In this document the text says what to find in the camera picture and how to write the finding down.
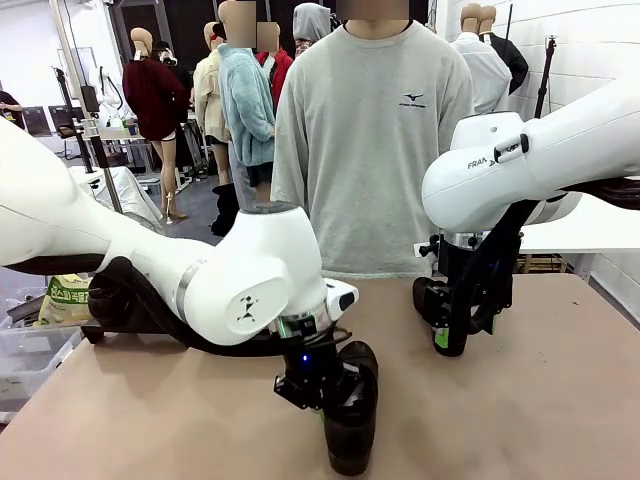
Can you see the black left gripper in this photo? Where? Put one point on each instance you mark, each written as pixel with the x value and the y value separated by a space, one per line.
pixel 310 385

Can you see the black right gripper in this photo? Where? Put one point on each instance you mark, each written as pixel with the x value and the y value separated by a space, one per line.
pixel 460 265

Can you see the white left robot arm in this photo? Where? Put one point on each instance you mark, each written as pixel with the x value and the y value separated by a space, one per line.
pixel 60 220

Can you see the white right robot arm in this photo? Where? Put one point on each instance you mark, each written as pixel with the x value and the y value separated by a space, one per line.
pixel 475 185

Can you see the black low shoe stand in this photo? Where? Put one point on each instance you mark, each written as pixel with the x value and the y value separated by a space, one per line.
pixel 115 331

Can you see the black tripod stand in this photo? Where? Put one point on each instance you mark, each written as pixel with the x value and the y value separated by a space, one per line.
pixel 546 75

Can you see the black light stand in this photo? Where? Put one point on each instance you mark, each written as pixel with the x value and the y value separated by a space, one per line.
pixel 89 100

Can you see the wooden pallet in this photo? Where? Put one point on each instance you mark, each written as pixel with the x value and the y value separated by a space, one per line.
pixel 542 264

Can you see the white work table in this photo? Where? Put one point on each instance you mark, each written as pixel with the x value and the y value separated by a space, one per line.
pixel 590 230

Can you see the person torso grey sweatshirt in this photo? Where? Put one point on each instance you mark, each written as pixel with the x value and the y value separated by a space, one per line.
pixel 370 150

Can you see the black boots pair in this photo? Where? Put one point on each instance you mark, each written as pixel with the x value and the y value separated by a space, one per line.
pixel 225 215

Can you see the mannequin in white shirt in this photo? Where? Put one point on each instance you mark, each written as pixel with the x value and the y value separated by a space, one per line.
pixel 485 75

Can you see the mannequin in black jacket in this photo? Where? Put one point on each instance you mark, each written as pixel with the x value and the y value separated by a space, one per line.
pixel 515 65

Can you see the green yellow snack bag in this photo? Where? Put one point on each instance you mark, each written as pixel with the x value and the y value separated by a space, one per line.
pixel 60 305

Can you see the white draped cloth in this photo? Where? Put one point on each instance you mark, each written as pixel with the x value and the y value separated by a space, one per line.
pixel 135 200

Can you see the clear plastic storage bin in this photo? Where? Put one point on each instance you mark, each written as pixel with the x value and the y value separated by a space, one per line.
pixel 30 360

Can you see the silver metal pole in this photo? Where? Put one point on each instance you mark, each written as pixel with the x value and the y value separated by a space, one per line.
pixel 111 192

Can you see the mannequin in blue fleece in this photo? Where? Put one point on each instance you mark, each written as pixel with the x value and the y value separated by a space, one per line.
pixel 245 110

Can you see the mannequin in red jacket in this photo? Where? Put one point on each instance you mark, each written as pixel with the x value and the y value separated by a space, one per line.
pixel 281 75

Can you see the mannequin in beige jacket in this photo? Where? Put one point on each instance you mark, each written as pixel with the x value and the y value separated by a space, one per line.
pixel 207 100

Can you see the mannequin in grey hoodie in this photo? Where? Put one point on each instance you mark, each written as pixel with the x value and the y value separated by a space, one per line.
pixel 310 25

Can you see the mannequin in maroon dress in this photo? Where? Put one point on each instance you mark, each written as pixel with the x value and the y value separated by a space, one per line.
pixel 150 100

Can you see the bystander in black shirt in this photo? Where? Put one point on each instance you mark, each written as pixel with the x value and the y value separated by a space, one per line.
pixel 10 107

